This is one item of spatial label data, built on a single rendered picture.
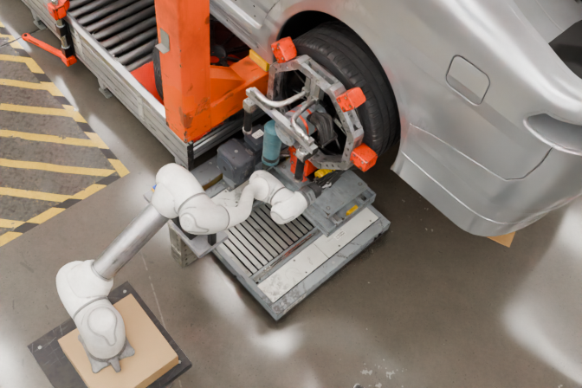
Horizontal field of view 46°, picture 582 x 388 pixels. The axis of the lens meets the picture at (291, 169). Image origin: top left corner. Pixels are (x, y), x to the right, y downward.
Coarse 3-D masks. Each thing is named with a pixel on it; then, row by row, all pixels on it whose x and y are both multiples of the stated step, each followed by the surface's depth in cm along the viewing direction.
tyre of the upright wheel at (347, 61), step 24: (336, 24) 299; (312, 48) 289; (336, 48) 286; (360, 48) 288; (336, 72) 285; (360, 72) 283; (384, 72) 287; (384, 96) 286; (384, 120) 289; (384, 144) 298
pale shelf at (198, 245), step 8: (152, 192) 322; (168, 224) 316; (176, 232) 313; (224, 232) 313; (184, 240) 309; (192, 240) 309; (200, 240) 309; (224, 240) 313; (192, 248) 307; (200, 248) 307; (208, 248) 307; (200, 256) 306
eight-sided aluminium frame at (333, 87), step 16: (272, 64) 306; (288, 64) 294; (304, 64) 287; (272, 80) 311; (320, 80) 282; (336, 80) 283; (272, 96) 319; (336, 96) 280; (352, 112) 285; (352, 128) 285; (352, 144) 289; (320, 160) 318; (336, 160) 309
